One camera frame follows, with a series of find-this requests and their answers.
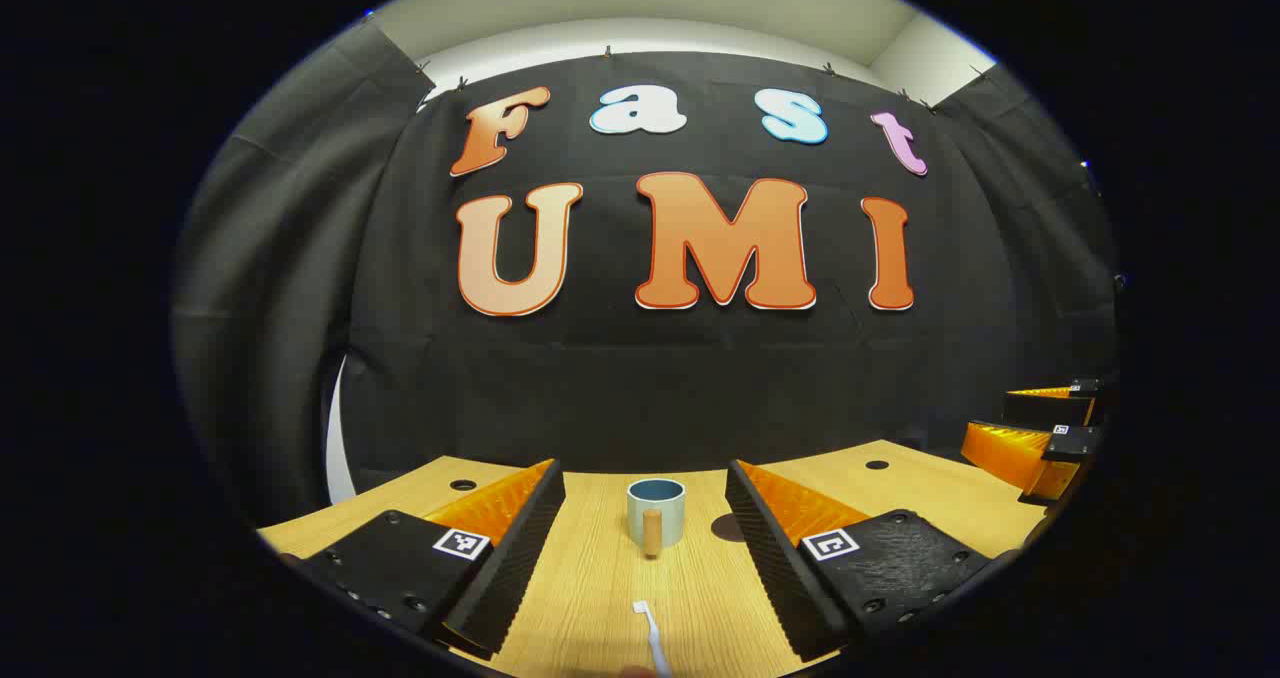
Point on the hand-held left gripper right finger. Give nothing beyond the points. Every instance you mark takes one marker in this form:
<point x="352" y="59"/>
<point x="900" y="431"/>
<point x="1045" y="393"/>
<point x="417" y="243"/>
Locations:
<point x="775" y="558"/>

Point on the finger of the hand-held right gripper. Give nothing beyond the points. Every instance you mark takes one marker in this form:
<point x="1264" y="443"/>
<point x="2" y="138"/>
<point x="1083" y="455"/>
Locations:
<point x="1010" y="455"/>
<point x="1040" y="406"/>

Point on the dark brown round coaster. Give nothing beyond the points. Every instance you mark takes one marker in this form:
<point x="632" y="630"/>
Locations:
<point x="728" y="530"/>

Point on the black backdrop cloth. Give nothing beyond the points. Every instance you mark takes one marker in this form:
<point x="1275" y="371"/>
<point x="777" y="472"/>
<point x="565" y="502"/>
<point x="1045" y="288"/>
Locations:
<point x="620" y="388"/>

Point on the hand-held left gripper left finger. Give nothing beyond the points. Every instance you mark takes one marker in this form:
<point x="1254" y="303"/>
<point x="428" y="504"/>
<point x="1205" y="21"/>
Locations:
<point x="515" y="558"/>

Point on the wooden desktop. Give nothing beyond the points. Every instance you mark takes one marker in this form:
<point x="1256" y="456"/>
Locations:
<point x="600" y="568"/>

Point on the white toothbrush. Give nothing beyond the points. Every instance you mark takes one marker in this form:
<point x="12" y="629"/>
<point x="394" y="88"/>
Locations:
<point x="653" y="638"/>

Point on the white panel behind cloth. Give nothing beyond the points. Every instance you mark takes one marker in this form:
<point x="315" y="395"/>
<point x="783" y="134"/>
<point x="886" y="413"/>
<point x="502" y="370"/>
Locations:
<point x="336" y="438"/>

